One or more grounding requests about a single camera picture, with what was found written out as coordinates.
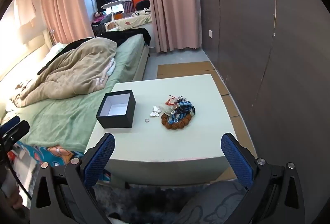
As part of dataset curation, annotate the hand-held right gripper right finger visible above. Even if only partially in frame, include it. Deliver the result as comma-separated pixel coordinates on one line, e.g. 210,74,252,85
221,133,306,224

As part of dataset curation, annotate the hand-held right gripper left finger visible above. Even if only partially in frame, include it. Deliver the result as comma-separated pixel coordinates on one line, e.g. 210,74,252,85
30,133,116,224

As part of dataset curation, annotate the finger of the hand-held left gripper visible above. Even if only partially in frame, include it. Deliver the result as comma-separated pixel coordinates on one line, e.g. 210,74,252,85
1,116,20,130
0,121,30,147

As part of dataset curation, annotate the black gift box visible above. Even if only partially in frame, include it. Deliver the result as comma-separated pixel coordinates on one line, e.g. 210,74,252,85
96,89,136,129

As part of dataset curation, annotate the brown bead bracelet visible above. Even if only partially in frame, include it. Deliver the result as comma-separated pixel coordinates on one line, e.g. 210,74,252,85
161,113,193,132

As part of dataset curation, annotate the blue braided bracelet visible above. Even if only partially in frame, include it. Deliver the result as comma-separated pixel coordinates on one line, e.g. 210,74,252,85
178,100,196,117

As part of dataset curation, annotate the silver butterfly pendant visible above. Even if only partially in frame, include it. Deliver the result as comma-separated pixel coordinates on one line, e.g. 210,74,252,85
149,106,162,118

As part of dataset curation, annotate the person's left hand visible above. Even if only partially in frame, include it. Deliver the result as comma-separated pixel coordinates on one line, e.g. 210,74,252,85
10,185,27,210

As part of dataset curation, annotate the colourful printed blanket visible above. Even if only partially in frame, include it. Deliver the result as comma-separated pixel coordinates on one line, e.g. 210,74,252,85
8,143,111,184

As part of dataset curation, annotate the bed with green sheet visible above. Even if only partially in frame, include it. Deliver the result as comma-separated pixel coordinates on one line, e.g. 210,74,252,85
0,31,151,155

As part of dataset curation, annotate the grey fluffy rug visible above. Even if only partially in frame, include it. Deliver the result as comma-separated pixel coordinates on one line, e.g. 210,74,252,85
93,183,207,224

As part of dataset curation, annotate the white square table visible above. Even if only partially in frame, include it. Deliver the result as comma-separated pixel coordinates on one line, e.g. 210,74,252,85
85,74,254,186

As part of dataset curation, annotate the beige blanket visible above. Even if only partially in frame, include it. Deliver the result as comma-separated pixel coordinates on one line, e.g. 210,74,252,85
10,37,118,109

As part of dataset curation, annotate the flat cardboard sheet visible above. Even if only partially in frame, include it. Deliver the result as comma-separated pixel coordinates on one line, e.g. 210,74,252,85
157,61,216,79
212,77,230,96

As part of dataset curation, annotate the white pillow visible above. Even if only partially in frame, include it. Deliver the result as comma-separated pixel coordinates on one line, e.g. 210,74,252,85
48,42,69,60

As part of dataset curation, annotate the clear plastic pouch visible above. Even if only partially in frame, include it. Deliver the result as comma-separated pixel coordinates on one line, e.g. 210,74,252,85
158,103,174,117

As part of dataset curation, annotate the pink white fleece blanket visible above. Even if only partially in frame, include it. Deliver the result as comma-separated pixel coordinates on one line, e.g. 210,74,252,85
94,58,116,86

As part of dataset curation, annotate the black clothing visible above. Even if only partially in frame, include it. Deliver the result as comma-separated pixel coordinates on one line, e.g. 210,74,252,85
37,28,151,75

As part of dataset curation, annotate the pink curtain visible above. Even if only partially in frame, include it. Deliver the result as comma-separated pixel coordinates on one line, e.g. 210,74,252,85
144,0,203,53
39,0,91,45

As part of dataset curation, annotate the floral quilt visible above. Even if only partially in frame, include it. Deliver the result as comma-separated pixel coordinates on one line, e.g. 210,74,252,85
106,11,152,32

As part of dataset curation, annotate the white drying rack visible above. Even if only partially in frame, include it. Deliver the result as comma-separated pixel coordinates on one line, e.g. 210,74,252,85
101,0,134,24

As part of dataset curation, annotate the black cable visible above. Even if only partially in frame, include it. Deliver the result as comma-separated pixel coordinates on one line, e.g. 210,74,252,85
0,136,33,200

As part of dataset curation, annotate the red string bracelet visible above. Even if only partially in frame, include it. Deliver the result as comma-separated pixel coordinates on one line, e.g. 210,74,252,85
165,95,182,109

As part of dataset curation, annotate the white cloth on wall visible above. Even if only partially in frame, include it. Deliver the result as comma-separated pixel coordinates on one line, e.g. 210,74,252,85
14,0,45,45

